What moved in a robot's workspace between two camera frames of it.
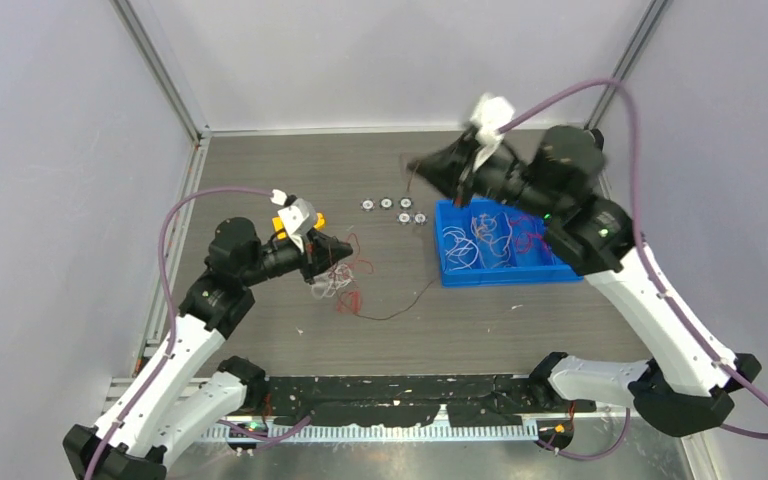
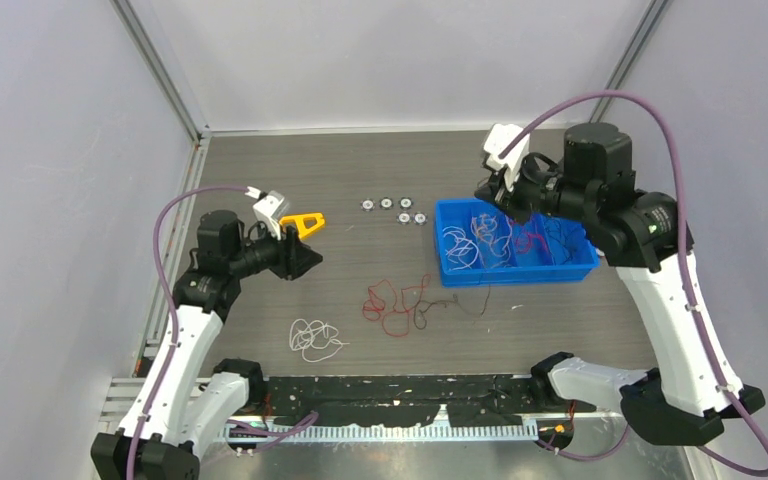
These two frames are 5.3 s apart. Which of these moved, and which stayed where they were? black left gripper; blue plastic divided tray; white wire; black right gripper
Moved: black right gripper; black left gripper
Stayed: blue plastic divided tray; white wire
